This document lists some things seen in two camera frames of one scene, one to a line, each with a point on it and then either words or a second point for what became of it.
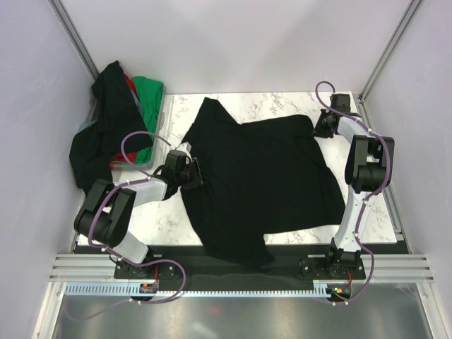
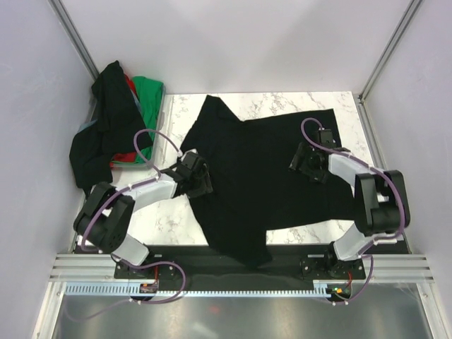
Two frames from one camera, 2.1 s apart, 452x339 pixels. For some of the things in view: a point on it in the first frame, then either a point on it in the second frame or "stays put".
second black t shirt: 121,127 stays put
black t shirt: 262,176 stays put
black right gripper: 318,130 to 306,150
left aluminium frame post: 75,38 stays put
